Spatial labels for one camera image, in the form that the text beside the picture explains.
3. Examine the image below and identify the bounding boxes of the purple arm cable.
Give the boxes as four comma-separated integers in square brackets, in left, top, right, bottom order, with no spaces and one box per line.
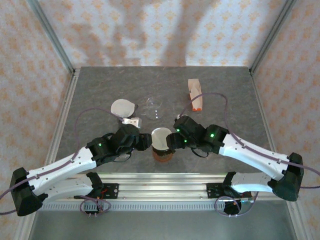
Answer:
[178,92,320,218]
[0,107,123,218]

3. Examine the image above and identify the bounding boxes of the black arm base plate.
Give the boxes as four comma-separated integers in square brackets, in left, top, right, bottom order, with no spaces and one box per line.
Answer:
[74,183,119,200]
[206,183,252,200]

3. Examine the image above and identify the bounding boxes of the grey metal panel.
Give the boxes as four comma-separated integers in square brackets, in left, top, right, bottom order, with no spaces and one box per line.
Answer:
[27,199,296,240]

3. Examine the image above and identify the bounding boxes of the slotted grey cable tray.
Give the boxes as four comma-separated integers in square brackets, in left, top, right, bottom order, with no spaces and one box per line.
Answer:
[37,202,226,212]

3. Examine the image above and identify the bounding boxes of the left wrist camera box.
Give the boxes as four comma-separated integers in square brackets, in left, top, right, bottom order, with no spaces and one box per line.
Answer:
[121,116,143,129]

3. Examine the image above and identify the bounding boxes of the aluminium frame post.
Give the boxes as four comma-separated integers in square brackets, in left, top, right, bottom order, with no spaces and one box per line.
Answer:
[249,0,299,75]
[27,0,76,76]

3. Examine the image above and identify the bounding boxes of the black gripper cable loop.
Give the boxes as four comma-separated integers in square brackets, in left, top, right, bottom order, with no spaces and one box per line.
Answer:
[190,147,211,159]

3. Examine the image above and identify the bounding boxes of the orange coffee filter pack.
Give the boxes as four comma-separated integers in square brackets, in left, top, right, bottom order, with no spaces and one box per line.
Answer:
[187,78,204,112]

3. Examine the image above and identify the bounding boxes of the orange glass server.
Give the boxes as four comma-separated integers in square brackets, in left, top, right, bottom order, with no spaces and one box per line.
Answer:
[152,151,174,163]

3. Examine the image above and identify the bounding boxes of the clear glass server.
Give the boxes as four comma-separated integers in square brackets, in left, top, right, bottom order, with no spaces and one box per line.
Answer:
[142,96,165,121]

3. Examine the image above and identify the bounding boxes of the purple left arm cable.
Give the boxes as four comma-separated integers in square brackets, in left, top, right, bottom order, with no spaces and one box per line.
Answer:
[0,107,123,218]

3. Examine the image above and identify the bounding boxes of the aluminium table side rail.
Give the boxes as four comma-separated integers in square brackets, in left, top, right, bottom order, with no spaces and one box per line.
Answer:
[39,68,81,181]
[249,72,286,181]

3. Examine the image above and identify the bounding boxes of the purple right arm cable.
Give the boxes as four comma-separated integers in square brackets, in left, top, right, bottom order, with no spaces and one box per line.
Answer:
[178,92,320,218]

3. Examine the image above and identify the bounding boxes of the clear plastic dripper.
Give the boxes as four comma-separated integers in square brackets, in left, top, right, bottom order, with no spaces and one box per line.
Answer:
[113,151,133,162]

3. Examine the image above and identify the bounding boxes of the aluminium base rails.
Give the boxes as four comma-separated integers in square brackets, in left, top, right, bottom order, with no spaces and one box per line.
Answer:
[26,172,301,201]

